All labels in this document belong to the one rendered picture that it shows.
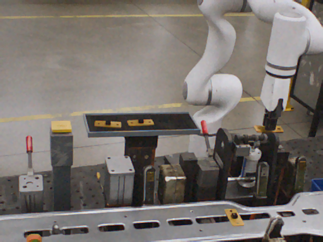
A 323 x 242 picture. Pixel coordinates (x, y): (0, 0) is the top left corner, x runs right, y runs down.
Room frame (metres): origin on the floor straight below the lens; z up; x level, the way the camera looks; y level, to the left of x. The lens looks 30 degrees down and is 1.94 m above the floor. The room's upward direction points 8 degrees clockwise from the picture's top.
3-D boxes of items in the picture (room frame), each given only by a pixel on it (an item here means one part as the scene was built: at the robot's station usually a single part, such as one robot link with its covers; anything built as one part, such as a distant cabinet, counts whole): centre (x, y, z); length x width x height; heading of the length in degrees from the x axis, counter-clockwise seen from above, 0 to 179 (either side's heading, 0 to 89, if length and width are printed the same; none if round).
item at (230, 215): (1.31, -0.16, 1.01); 0.08 x 0.04 x 0.01; 19
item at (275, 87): (1.39, -0.22, 1.41); 0.10 x 0.07 x 0.11; 12
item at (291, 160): (1.59, -0.37, 0.88); 0.11 x 0.09 x 0.37; 20
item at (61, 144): (1.46, 0.41, 0.92); 0.08 x 0.08 x 0.44; 20
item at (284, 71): (1.39, -0.22, 1.47); 0.09 x 0.08 x 0.03; 12
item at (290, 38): (1.39, -0.22, 1.55); 0.09 x 0.08 x 0.13; 109
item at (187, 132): (1.55, 0.17, 1.16); 0.37 x 0.14 x 0.02; 110
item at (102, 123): (1.50, 0.27, 1.17); 0.08 x 0.04 x 0.01; 100
